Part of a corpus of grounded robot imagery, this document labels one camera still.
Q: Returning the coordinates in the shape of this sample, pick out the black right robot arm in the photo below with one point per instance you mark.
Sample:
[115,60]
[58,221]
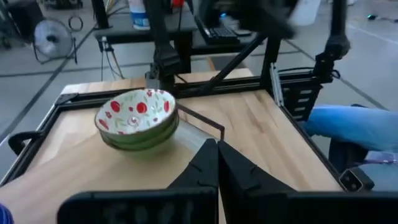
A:
[161,46]

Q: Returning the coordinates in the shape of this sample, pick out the white blue wipes canister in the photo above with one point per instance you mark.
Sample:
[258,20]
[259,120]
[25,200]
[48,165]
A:
[139,15]

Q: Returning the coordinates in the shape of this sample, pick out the round floor fan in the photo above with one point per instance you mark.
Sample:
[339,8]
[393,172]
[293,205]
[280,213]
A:
[53,39]

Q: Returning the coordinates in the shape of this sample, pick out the black aluminium rig frame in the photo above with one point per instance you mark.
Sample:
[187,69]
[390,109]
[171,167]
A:
[81,99]

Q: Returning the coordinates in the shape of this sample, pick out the black desk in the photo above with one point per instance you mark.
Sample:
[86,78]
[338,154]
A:
[124,29]

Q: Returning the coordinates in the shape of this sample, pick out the black table-level camera box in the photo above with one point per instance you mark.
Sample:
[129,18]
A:
[354,182]

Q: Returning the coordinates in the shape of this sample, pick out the black equipment case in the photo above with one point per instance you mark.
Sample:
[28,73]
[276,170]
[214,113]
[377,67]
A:
[25,18]

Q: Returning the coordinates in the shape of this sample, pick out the red item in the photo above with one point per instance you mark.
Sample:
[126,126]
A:
[178,3]

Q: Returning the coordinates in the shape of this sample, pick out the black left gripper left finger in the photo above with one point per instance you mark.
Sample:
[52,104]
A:
[199,177]

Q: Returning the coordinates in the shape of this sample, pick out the black articulated mount pole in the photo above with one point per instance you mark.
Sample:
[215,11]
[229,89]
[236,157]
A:
[337,46]

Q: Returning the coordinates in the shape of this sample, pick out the black slotted bracket panel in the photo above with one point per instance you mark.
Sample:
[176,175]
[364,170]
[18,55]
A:
[300,102]

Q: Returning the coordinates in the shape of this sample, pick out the green floral mini bowl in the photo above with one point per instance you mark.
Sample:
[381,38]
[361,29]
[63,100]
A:
[136,109]
[149,145]

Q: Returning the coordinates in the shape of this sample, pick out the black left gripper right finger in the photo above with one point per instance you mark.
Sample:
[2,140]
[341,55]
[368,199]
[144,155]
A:
[245,193]

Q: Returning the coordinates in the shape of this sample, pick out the black keyboard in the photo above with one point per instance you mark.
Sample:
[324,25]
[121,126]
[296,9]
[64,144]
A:
[219,32]

